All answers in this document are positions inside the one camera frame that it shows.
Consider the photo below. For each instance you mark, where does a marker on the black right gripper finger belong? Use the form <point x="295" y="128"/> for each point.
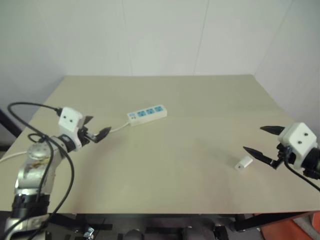
<point x="272" y="130"/>
<point x="257" y="155"/>

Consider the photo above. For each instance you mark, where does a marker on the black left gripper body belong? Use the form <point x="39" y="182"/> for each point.
<point x="84" y="136"/>

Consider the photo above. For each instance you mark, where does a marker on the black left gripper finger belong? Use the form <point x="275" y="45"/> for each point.
<point x="87" y="120"/>
<point x="103" y="132"/>

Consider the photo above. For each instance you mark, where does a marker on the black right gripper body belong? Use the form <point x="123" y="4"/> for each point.
<point x="283" y="153"/>

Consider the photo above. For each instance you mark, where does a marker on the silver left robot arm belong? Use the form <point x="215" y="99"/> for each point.
<point x="35" y="153"/>

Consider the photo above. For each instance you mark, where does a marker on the white plug adapter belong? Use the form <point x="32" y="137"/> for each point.
<point x="243" y="163"/>

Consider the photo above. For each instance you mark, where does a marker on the white power strip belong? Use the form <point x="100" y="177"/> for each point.
<point x="150" y="116"/>

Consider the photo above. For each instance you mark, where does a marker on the orange box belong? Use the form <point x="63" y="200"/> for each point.
<point x="292" y="226"/>

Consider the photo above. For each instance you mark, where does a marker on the black metal strut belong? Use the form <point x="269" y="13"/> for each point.
<point x="8" y="123"/>

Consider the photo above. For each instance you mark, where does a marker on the black caster wheel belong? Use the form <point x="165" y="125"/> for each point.
<point x="221" y="232"/>

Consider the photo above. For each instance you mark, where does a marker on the dark rounded shape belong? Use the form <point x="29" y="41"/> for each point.
<point x="134" y="235"/>

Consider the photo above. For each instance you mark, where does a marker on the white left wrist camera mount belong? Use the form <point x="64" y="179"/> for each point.
<point x="68" y="121"/>

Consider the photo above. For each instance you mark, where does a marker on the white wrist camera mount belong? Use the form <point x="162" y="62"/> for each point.
<point x="68" y="121"/>
<point x="298" y="136"/>

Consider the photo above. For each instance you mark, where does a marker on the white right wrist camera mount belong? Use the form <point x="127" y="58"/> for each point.
<point x="298" y="136"/>

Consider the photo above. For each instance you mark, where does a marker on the black metal table frame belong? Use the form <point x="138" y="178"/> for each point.
<point x="270" y="218"/>

